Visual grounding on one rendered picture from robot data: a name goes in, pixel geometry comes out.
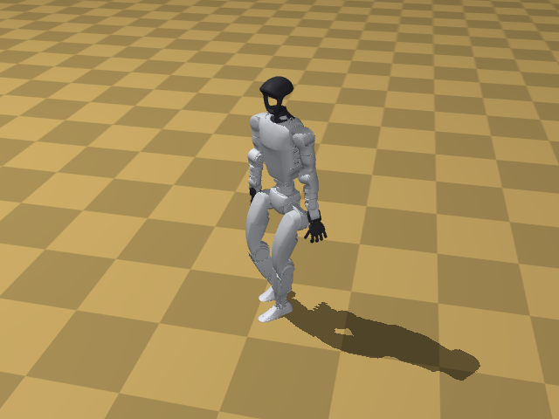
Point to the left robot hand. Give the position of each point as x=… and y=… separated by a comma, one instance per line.
x=315, y=229

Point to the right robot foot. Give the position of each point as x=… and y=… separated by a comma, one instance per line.
x=268, y=295

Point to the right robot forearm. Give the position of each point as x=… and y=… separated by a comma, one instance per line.
x=255, y=176

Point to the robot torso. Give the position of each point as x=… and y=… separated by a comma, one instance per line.
x=282, y=160

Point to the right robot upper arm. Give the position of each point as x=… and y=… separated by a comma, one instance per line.
x=256, y=154

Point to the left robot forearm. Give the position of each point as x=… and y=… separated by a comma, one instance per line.
x=311, y=196

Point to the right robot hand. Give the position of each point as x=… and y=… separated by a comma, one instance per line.
x=252, y=193

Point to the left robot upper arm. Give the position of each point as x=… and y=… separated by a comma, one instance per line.
x=303, y=139

